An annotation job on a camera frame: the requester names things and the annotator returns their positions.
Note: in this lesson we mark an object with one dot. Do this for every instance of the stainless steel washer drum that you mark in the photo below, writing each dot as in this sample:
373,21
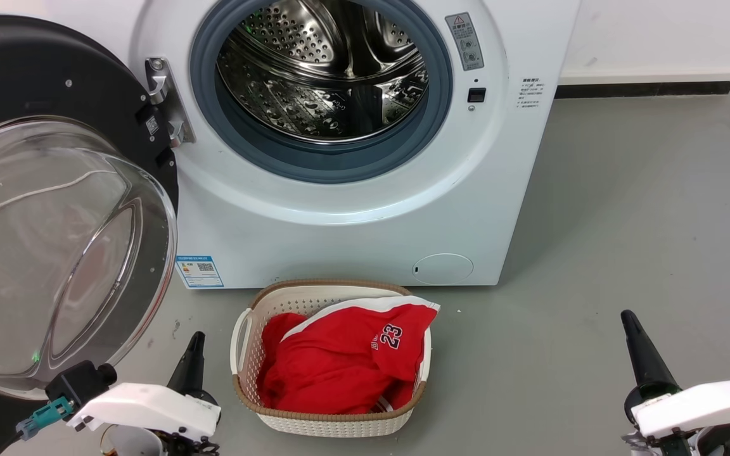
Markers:
289,88

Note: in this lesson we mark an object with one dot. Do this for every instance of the round white filter cover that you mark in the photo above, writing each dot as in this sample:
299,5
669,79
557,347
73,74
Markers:
443,269

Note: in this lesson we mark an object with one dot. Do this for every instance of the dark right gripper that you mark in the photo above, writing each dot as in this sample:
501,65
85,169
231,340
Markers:
675,446

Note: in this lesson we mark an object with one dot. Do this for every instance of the silver metal door hinge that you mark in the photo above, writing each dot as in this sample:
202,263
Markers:
162,88

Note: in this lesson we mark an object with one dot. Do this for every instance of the blue energy label sticker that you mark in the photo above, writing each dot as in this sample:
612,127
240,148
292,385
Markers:
199,272

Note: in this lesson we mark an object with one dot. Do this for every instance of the black round glass washer door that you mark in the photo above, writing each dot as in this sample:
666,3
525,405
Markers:
23,76

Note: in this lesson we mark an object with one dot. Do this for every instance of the white right wrist camera cover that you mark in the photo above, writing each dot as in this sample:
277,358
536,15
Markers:
701,405

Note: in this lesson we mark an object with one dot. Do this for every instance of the beige perforated laundry basket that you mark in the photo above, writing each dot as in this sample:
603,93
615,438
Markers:
327,424

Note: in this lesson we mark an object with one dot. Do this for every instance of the white left wrist camera cover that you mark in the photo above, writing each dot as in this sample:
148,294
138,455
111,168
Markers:
149,408

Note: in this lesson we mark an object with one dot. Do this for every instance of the white wrist camera cover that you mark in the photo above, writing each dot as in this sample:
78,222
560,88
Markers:
149,408
701,405

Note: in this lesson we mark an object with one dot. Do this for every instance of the white front-load washing machine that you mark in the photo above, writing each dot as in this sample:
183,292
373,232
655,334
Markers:
339,247

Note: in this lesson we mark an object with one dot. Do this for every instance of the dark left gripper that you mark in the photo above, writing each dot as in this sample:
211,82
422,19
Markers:
149,444

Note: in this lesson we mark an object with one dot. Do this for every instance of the grey warning sticker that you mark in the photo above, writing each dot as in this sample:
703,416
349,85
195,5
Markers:
465,41

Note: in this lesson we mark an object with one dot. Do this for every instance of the red number 23 jersey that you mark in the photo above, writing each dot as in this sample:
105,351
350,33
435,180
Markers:
333,361

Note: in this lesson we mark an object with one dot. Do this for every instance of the small black text sticker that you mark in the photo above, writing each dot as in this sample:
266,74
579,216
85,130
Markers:
531,93

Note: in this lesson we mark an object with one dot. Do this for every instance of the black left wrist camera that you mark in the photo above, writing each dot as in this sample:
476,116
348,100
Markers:
80,380

